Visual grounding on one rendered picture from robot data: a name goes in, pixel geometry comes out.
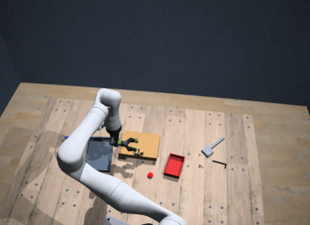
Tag red open tray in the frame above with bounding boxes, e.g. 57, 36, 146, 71
164, 153, 185, 179

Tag light wooden bench board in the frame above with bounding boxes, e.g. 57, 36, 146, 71
118, 130, 160, 161

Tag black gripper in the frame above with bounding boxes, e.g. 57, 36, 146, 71
105, 125, 122, 147

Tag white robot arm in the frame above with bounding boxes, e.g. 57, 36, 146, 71
57, 88, 187, 225

